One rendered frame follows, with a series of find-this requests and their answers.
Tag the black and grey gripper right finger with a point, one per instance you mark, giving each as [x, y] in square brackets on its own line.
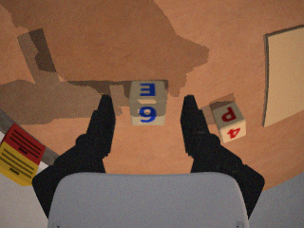
[210, 156]

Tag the beige letter block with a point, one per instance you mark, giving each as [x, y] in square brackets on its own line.
[147, 103]
[230, 122]

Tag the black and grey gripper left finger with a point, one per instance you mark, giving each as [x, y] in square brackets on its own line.
[96, 141]

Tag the tan flat mat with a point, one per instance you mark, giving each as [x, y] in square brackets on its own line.
[285, 74]

